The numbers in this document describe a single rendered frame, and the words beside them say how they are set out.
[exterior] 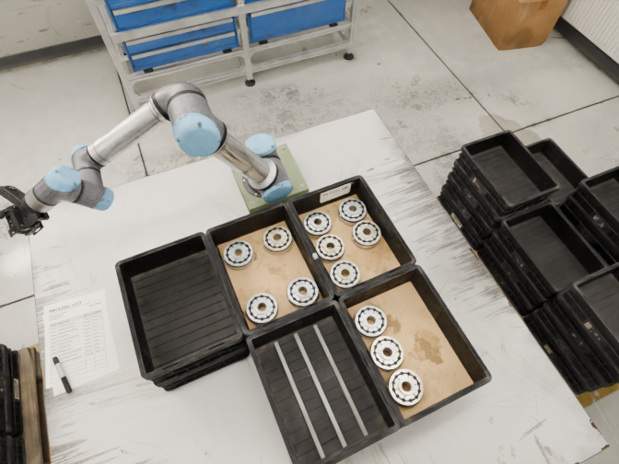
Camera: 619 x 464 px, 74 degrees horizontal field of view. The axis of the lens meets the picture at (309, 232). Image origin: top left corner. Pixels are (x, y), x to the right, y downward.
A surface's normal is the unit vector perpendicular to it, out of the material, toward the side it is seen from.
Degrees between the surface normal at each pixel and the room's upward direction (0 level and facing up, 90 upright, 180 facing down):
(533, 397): 0
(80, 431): 0
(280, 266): 0
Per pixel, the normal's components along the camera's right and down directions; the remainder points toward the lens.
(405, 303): 0.02, -0.50
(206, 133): 0.30, 0.78
